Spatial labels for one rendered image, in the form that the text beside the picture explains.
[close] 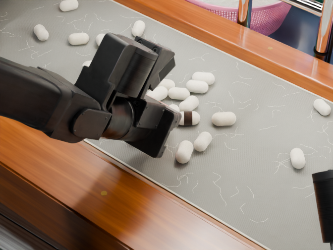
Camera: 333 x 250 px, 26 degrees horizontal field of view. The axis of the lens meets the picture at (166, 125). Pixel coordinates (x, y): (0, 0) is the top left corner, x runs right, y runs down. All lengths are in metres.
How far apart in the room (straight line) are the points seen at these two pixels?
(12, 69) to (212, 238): 0.33
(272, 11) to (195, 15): 0.14
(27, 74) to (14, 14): 0.58
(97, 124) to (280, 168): 0.30
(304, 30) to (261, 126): 0.36
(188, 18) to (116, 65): 0.42
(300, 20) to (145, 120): 0.58
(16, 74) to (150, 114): 0.25
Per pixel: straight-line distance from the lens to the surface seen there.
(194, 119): 1.06
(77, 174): 0.97
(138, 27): 1.23
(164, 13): 1.26
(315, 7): 1.15
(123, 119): 0.88
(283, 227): 0.95
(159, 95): 1.10
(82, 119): 0.81
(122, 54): 0.84
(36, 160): 1.00
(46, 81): 0.77
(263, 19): 1.31
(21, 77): 0.74
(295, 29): 1.40
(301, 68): 1.15
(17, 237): 1.04
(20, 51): 1.23
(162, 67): 0.92
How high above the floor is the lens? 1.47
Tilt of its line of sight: 43 degrees down
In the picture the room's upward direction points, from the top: straight up
